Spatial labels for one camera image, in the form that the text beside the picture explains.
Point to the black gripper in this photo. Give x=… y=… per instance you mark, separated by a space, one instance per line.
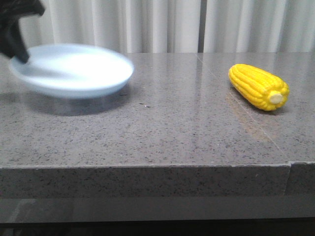
x=11 y=42

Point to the white pleated curtain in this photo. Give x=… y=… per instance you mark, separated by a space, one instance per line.
x=176 y=26

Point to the light blue round plate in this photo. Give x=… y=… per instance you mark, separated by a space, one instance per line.
x=73 y=71

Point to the yellow toy corn cob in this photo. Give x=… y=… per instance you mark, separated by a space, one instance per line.
x=261 y=88

